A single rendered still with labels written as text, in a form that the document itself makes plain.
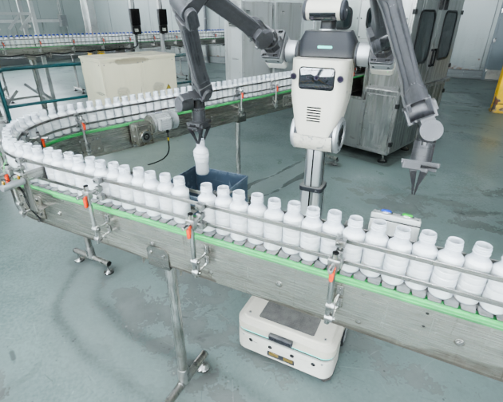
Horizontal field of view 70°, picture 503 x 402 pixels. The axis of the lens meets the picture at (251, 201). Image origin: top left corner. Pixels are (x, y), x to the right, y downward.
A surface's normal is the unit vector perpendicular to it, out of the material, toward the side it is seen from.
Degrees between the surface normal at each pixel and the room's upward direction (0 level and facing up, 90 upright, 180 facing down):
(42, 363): 0
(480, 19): 90
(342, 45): 90
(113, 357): 0
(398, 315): 90
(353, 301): 90
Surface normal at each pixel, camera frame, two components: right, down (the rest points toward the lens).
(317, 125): -0.45, 0.41
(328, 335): 0.00, -0.89
